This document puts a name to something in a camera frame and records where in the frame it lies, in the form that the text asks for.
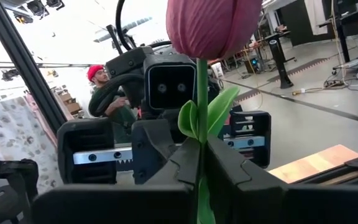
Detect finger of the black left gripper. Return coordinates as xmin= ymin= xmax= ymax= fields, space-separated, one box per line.
xmin=57 ymin=117 xmax=180 ymax=185
xmin=229 ymin=110 xmax=272 ymax=169

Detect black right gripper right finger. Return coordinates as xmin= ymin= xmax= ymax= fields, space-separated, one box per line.
xmin=204 ymin=135 xmax=358 ymax=224

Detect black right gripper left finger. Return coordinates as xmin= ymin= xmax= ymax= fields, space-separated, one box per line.
xmin=31 ymin=137 xmax=202 ymax=224

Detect dark pink artificial tulip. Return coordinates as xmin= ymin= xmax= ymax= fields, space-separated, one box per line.
xmin=165 ymin=0 xmax=263 ymax=224

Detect person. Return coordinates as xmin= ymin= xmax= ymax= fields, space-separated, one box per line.
xmin=86 ymin=64 xmax=138 ymax=144

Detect brown cardboard boxes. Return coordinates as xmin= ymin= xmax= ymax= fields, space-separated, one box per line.
xmin=57 ymin=90 xmax=84 ymax=116

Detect black studio light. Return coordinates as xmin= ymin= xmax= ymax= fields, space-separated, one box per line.
xmin=12 ymin=0 xmax=65 ymax=25

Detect black standing desk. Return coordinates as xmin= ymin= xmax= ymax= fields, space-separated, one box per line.
xmin=318 ymin=4 xmax=358 ymax=65

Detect pale spotted cloth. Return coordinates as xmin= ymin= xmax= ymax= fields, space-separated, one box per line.
xmin=0 ymin=95 xmax=64 ymax=195

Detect black corrugated cable hose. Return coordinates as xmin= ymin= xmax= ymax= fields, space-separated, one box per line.
xmin=88 ymin=73 xmax=145 ymax=118

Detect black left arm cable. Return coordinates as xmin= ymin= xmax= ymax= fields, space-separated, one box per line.
xmin=114 ymin=0 xmax=173 ymax=52

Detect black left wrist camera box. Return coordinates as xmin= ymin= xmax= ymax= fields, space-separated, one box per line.
xmin=144 ymin=54 xmax=198 ymax=112

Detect black pedestal stand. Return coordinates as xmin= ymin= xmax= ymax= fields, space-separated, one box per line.
xmin=267 ymin=30 xmax=295 ymax=90

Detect black rig frame post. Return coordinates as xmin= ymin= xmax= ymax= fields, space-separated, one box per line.
xmin=0 ymin=0 xmax=68 ymax=134

